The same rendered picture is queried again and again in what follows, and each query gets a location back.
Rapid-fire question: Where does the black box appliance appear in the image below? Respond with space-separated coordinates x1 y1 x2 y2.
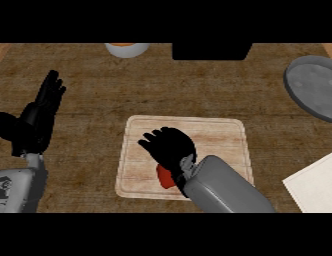
171 43 254 61

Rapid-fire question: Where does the red bell pepper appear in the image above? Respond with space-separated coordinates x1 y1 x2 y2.
155 163 179 190

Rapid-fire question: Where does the grey round pan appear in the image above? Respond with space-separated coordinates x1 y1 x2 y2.
283 55 332 125

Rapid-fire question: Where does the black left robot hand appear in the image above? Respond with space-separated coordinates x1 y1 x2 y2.
0 69 68 158

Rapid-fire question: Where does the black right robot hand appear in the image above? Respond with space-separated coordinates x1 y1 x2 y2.
137 126 199 198

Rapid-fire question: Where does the white cup with orange content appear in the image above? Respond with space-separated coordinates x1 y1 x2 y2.
105 43 152 59

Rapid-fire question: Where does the white flat cloth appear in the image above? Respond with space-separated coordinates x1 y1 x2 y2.
282 140 332 214

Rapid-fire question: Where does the pale wooden cutting board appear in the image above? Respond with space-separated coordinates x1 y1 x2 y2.
115 115 255 201

